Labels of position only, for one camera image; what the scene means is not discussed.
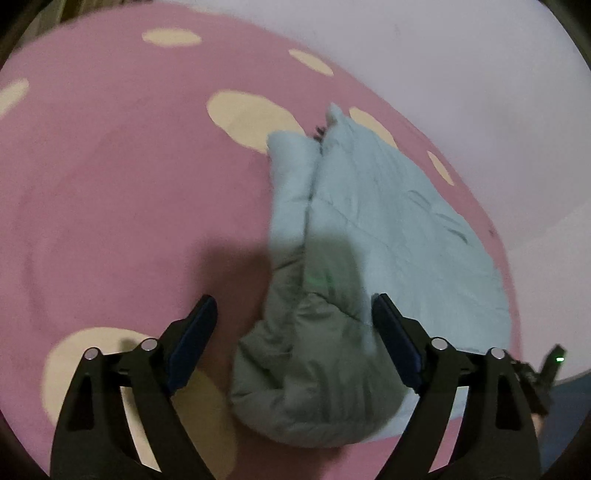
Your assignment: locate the light blue puffer jacket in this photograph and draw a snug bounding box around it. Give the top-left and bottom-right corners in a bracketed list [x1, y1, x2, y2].
[229, 106, 512, 448]

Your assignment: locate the pink dotted bed sheet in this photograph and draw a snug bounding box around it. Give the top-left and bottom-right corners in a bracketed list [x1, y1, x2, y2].
[1, 4, 509, 479]

